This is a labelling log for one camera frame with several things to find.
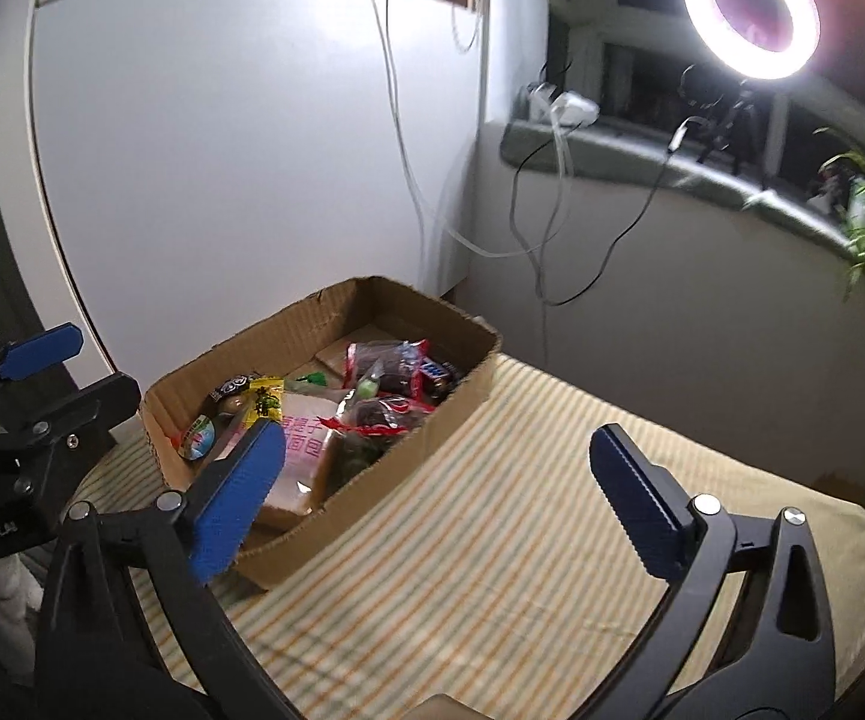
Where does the striped beige table cloth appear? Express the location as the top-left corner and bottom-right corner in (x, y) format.
(71, 351), (865, 720)

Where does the black tripod stand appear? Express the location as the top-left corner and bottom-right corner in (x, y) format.
(668, 64), (766, 184)

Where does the red-edged dark snack packet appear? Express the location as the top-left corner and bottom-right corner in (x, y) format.
(343, 340), (430, 400)

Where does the grey window sill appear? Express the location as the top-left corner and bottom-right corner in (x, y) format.
(499, 121), (852, 262)

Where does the round green-label snack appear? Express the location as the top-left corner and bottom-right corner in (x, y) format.
(176, 415), (216, 463)

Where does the brown cardboard box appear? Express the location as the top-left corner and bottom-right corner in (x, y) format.
(140, 277), (501, 589)

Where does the white hanging cable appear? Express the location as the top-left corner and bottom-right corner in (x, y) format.
(364, 0), (578, 260)

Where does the dark striped candy bar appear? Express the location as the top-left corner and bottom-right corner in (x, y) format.
(209, 372), (257, 403)

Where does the bright ring light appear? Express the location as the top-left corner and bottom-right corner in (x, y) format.
(684, 0), (821, 82)

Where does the green candy packet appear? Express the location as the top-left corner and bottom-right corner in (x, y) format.
(330, 434), (389, 491)

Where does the black hanging cable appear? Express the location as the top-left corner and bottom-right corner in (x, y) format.
(506, 115), (704, 309)

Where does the snickers chocolate bar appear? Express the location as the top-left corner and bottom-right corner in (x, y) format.
(419, 358), (464, 405)

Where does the yellow candy packet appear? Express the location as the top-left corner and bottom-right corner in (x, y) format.
(245, 376), (286, 426)

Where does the packaged toast bread slice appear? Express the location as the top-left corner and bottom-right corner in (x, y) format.
(203, 379), (338, 533)

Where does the white cabinet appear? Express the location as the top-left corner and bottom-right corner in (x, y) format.
(0, 0), (488, 385)

